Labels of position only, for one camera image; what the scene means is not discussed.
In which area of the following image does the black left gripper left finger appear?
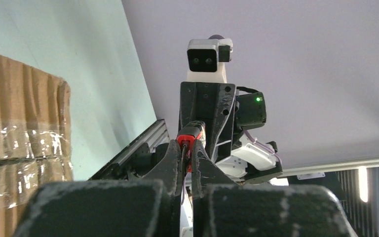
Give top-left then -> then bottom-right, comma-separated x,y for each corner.
14,140 -> 182,237

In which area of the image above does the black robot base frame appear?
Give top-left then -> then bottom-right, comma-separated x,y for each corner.
89,119 -> 170,180

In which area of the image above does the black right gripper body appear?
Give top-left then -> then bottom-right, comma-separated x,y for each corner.
179,81 -> 236,163

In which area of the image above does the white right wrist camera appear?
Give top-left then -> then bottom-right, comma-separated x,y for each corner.
187,35 -> 233,83

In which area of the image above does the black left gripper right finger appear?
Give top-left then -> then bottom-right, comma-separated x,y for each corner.
191,141 -> 356,237

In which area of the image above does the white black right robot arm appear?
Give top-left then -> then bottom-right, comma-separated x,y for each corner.
177,81 -> 283,184

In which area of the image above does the red black utility knife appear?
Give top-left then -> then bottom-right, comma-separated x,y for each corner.
177,120 -> 207,173

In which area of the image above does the brown cardboard express box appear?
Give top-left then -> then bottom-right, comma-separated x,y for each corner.
0,55 -> 73,237

